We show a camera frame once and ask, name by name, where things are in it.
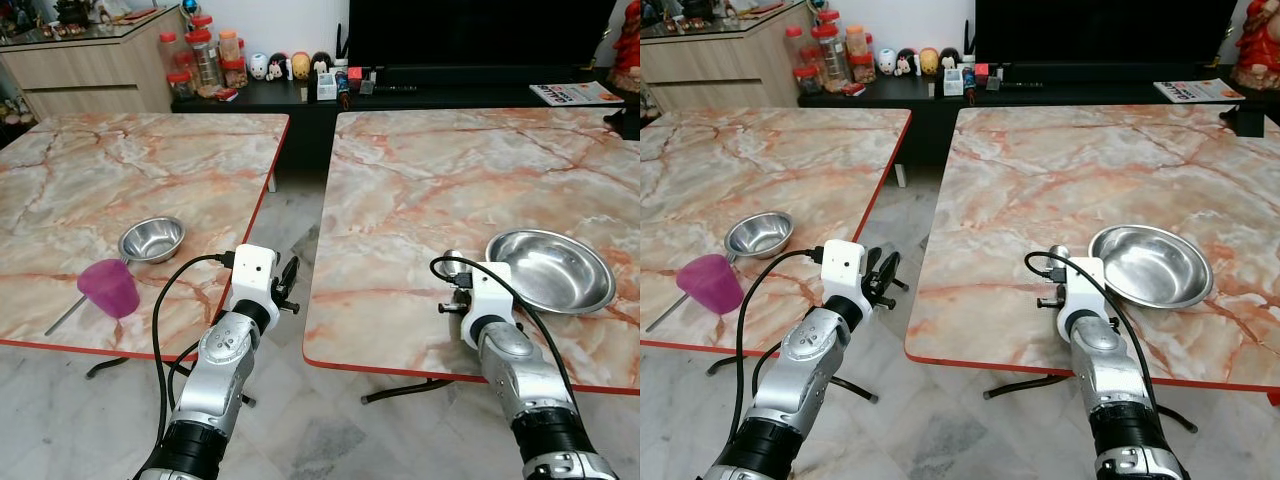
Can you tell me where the large shallow steel bowl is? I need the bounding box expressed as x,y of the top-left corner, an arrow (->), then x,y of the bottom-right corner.
486,229 -> 617,316
1088,224 -> 1214,310

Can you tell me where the marble-pattern red-edged folding table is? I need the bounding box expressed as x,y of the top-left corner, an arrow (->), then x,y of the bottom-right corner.
640,106 -> 913,404
0,112 -> 291,407
303,106 -> 641,406
905,103 -> 1280,434

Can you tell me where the small steel bowl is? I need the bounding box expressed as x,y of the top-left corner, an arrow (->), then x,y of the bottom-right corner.
118,216 -> 187,265
725,211 -> 795,261

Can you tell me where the black low television console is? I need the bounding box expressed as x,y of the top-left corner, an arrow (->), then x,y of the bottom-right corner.
798,62 -> 1280,186
172,68 -> 641,171

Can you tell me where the purple plastic cup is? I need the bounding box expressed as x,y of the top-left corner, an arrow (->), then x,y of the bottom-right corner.
676,253 -> 745,315
77,258 -> 141,320

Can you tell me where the steel fork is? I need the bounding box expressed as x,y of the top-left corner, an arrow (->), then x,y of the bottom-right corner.
44,258 -> 133,336
646,254 -> 739,332

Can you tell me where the large clear jar red lid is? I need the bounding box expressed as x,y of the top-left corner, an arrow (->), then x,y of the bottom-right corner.
812,24 -> 853,91
186,29 -> 225,96

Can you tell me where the white and orange magazine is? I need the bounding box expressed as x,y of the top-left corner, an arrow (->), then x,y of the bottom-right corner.
1154,78 -> 1247,104
530,81 -> 624,108

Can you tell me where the black box-shaped table clamp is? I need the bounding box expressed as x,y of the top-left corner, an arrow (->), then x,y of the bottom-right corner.
1222,100 -> 1267,138
605,105 -> 641,141

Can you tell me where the black flat television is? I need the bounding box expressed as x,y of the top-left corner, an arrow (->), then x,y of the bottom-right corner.
975,0 -> 1241,83
347,0 -> 626,86

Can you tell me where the light wooden cabinet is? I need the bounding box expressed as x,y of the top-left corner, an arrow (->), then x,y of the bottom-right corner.
0,8 -> 186,121
640,5 -> 813,113

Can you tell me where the red figurine statue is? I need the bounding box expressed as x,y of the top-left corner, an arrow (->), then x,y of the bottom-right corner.
1232,0 -> 1280,91
608,0 -> 641,93

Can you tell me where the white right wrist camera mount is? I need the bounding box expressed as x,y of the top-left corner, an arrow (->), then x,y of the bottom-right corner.
466,260 -> 517,336
1062,256 -> 1108,329

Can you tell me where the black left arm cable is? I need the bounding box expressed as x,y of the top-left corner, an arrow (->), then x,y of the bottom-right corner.
152,253 -> 237,441
735,248 -> 826,441

